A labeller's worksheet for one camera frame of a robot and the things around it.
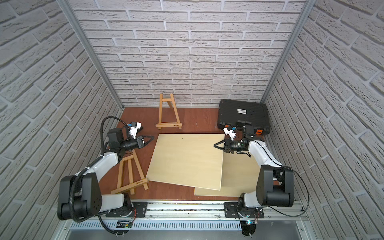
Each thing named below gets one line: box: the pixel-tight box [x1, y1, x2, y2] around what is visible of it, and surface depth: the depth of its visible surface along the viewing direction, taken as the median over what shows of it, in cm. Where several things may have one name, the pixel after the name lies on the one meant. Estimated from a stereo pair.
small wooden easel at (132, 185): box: [111, 149, 149, 195], surface depth 84 cm
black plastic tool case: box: [217, 99, 271, 135], surface depth 110 cm
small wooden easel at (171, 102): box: [155, 93, 183, 130], surface depth 103 cm
